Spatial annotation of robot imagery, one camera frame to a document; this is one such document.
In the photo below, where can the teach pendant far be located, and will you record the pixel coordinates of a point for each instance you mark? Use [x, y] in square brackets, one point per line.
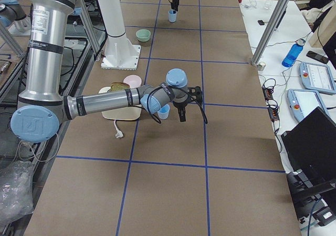
[317, 77]

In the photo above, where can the black smartphone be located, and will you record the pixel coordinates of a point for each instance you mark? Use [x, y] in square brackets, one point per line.
[317, 57]

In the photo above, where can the aluminium frame post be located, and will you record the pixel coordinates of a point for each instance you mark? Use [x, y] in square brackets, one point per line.
[270, 28]

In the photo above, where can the light blue cup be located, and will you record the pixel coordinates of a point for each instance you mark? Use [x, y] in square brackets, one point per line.
[163, 113]
[172, 15]

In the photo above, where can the green bowl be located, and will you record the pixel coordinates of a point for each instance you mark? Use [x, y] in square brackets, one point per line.
[143, 35]

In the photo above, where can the seated person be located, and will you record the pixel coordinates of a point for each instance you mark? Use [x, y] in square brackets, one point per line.
[316, 11]

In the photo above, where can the teach pendant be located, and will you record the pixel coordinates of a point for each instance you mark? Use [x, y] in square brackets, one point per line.
[303, 101]
[317, 77]

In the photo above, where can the white power plug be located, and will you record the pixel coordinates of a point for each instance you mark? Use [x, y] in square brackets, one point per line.
[119, 134]

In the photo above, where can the small black device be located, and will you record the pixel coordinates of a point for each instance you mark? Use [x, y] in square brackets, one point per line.
[261, 22]

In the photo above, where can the black orange adapter box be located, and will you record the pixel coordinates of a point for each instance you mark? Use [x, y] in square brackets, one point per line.
[272, 105]

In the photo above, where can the pink bowl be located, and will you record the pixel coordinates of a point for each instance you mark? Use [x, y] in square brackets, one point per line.
[133, 81]

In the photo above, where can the blue water bottle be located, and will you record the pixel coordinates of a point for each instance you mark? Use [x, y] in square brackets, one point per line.
[293, 53]

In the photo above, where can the toast slice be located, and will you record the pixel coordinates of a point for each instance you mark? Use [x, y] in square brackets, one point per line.
[116, 86]

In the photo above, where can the teach pendant near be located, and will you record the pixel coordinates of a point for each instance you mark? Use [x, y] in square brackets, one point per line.
[303, 101]

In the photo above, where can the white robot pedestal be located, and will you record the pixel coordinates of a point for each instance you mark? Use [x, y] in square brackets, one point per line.
[119, 52]

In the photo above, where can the clear plastic bag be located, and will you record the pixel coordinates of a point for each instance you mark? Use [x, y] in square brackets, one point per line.
[16, 191]

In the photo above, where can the black laptop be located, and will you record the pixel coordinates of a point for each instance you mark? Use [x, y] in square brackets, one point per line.
[310, 145]

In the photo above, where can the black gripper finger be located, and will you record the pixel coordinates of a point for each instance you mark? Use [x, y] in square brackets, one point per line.
[181, 113]
[175, 6]

